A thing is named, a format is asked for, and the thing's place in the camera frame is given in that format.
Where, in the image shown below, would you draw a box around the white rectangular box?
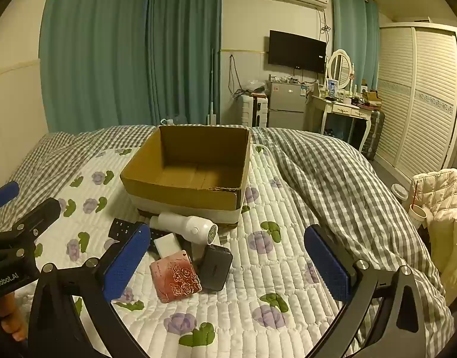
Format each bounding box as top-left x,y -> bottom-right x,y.
154,232 -> 182,260

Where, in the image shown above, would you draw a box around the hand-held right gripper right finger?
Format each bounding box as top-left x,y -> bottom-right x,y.
304,224 -> 427,358

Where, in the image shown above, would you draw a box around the clear plastic bag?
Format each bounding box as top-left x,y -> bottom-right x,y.
243,79 -> 268,95

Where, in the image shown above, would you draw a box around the silver small fridge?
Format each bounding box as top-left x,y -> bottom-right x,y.
268,81 -> 307,129

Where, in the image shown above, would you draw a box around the white cylindrical handheld device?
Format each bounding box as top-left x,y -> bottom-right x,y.
149,212 -> 219,246

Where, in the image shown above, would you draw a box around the grey checked bed sheet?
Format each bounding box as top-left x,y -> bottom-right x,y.
0,125 -> 158,232

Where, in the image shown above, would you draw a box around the black wall cables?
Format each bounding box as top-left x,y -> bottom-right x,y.
228,54 -> 248,99

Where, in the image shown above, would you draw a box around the white suitcase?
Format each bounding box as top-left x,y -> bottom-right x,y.
239,94 -> 269,127

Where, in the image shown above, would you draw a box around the cream quilted jacket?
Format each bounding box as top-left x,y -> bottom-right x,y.
413,169 -> 457,295

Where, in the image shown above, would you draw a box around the teal curtain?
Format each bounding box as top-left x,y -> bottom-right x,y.
146,0 -> 222,125
39,0 -> 152,135
332,0 -> 380,94

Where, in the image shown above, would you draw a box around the person's left hand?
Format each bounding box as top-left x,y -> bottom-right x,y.
0,291 -> 30,344

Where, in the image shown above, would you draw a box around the brown cardboard box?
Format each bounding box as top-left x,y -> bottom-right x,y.
120,125 -> 251,228

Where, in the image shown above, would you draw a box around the black wall television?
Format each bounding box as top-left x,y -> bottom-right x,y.
268,30 -> 327,74

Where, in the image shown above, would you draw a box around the white dressing table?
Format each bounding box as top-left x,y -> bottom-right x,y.
310,93 -> 374,153

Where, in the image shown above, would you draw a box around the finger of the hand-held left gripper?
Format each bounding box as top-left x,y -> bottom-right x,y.
0,181 -> 19,212
0,198 -> 61,265

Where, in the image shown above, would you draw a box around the pink rose-patterned box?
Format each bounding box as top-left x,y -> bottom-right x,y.
149,251 -> 202,304

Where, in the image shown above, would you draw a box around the dark suitcase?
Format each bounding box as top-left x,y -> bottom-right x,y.
365,110 -> 386,161

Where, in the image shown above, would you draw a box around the white floral quilted mattress pad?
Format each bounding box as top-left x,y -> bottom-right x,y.
12,145 -> 367,358

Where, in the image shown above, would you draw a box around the grey checked duvet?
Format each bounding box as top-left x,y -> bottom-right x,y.
251,127 -> 455,344

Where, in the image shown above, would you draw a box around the white cup with straw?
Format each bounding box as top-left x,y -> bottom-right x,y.
408,184 -> 427,228

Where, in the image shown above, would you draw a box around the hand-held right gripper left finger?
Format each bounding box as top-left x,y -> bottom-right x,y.
27,222 -> 151,358

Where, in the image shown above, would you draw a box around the black remote control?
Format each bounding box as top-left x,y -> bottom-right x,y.
108,218 -> 169,252

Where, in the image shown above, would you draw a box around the white oval mirror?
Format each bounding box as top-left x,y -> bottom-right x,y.
327,49 -> 354,92

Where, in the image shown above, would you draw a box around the white louvred wardrobe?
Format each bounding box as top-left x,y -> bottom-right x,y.
374,22 -> 457,180

